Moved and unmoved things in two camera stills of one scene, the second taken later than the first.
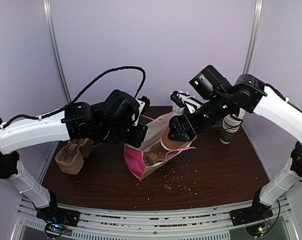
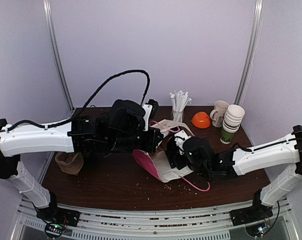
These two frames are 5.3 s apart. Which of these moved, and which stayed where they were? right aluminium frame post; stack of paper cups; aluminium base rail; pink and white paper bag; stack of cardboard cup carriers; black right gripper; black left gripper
Moved: black right gripper; pink and white paper bag; black left gripper
Stayed: aluminium base rail; stack of paper cups; right aluminium frame post; stack of cardboard cup carriers
